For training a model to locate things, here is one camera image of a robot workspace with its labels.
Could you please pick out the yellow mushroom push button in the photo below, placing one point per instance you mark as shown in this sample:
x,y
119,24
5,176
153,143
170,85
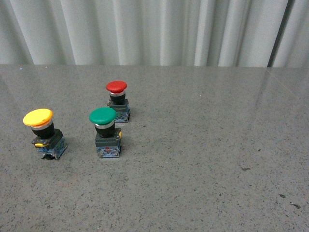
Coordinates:
x,y
49,141

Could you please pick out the red mushroom push button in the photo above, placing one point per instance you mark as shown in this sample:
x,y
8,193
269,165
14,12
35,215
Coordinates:
x,y
118,100

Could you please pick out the green mushroom push button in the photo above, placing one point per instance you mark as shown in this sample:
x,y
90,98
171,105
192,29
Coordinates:
x,y
108,138

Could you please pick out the white pleated curtain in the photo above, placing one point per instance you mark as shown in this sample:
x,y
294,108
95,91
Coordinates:
x,y
245,33

